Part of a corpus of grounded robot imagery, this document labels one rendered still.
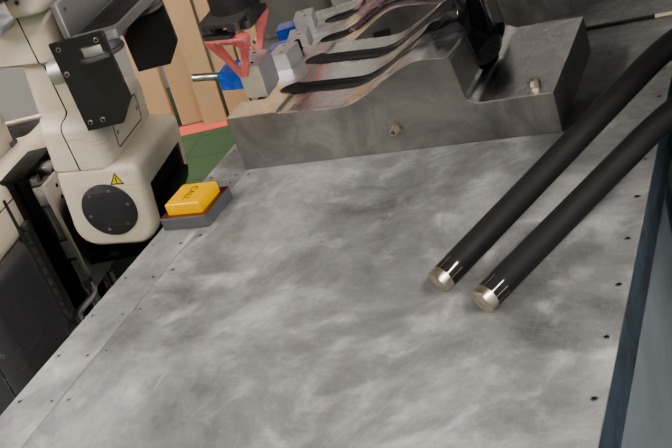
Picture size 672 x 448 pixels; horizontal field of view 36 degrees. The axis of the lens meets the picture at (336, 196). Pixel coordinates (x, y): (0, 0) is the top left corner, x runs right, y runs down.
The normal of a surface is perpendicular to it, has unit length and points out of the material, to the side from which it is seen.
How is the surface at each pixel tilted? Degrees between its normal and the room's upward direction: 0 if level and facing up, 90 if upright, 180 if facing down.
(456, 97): 90
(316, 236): 0
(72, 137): 90
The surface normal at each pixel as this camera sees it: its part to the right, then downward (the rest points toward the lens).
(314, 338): -0.30, -0.85
